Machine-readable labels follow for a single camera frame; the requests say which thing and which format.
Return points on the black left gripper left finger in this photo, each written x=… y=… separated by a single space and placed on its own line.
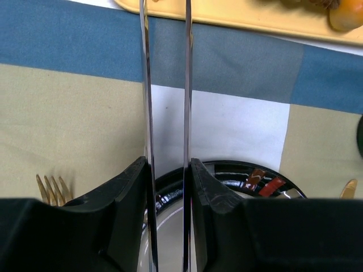
x=98 y=231

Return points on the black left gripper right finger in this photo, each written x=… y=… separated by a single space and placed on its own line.
x=232 y=233

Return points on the steel serving tongs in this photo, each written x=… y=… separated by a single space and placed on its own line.
x=149 y=140

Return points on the dark rimmed ceramic plate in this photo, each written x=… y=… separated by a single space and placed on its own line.
x=246 y=179

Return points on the gold ornate fork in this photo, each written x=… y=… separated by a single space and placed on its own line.
x=54 y=192

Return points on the gold ornate knife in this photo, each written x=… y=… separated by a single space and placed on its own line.
x=349 y=189

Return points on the blue beige patchwork placemat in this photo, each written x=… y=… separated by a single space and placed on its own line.
x=72 y=100

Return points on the dark green mug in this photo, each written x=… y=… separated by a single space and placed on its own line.
x=359 y=136

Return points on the yellow plastic tray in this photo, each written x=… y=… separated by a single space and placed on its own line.
x=289 y=18

